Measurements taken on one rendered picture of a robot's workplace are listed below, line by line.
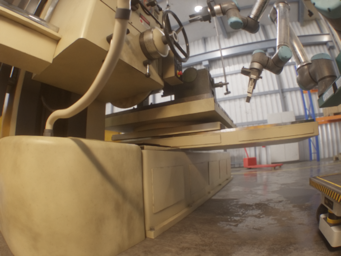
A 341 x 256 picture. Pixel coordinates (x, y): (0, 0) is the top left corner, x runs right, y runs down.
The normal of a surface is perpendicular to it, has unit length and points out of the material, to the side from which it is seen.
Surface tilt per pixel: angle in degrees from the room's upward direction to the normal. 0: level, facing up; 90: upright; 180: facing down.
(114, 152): 90
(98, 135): 90
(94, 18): 90
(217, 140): 90
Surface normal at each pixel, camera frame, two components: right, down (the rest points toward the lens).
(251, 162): 0.43, -0.17
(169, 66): -0.47, -0.14
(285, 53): -0.09, -0.09
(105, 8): 0.88, -0.11
